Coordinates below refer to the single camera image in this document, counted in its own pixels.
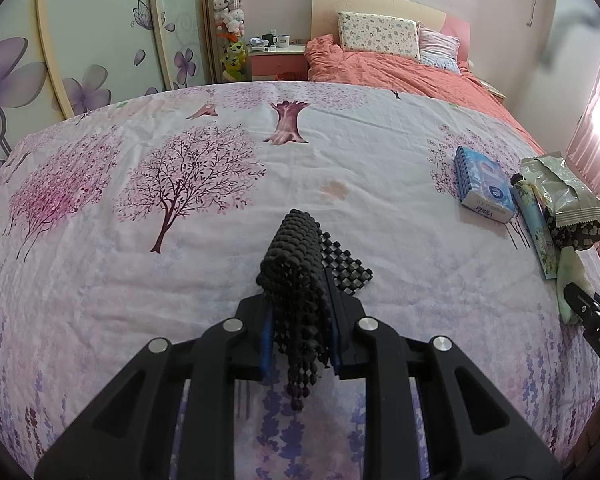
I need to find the light green fuzzy sock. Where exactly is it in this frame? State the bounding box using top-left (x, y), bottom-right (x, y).
top-left (555, 245), bottom-right (596, 326)

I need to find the black white checkered mesh cloth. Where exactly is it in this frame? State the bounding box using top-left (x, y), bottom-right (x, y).
top-left (257, 209), bottom-right (374, 412)

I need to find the floral hand cream tube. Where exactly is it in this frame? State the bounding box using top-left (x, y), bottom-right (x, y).
top-left (510, 174), bottom-right (558, 280)

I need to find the blue tissue pack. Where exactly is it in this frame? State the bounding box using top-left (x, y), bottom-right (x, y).
top-left (454, 146), bottom-right (516, 224)

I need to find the black floral scrunchie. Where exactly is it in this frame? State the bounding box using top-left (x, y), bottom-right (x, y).
top-left (543, 209), bottom-right (600, 252)

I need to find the pink left nightstand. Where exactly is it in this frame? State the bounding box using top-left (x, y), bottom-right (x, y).
top-left (248, 44), bottom-right (309, 80)

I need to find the green frog plush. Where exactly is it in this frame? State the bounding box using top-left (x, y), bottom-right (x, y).
top-left (221, 41), bottom-right (247, 82)

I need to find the coral red bed duvet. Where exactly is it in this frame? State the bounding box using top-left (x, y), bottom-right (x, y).
top-left (304, 34), bottom-right (544, 155)

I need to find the white mug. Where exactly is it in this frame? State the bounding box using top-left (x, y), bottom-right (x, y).
top-left (274, 34), bottom-right (290, 49)

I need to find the pink striped pillow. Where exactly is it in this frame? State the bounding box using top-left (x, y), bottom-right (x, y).
top-left (418, 23), bottom-right (460, 75)

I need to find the plush toy display tube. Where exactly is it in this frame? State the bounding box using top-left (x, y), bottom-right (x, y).
top-left (210, 0), bottom-right (246, 82)

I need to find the floral white pillow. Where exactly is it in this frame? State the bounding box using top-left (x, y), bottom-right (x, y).
top-left (337, 11), bottom-right (419, 61)

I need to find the beige pink headboard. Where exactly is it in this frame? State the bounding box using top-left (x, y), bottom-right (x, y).
top-left (310, 0), bottom-right (470, 62)

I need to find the floral sliding wardrobe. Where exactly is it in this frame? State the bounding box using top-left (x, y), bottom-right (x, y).
top-left (0, 0), bottom-right (211, 168)

